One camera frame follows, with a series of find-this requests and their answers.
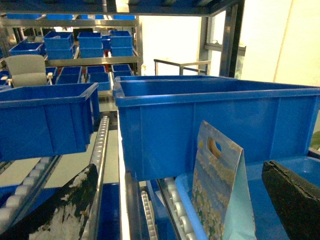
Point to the large blue plastic bin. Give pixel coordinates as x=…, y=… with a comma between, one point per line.
x=160, y=120

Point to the grey chair backrest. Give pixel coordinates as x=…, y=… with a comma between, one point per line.
x=26, y=70

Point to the blue plastic tray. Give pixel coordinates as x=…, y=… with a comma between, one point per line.
x=267, y=223

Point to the blue bin on left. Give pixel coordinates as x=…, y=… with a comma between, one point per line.
x=48, y=120

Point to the flower gift bag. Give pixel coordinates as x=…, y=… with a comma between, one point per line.
x=220, y=191

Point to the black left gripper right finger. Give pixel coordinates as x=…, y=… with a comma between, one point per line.
x=295, y=200

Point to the white roller conveyor track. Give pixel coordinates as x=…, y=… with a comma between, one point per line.
x=21, y=201

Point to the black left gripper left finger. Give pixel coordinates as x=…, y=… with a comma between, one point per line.
x=64, y=215

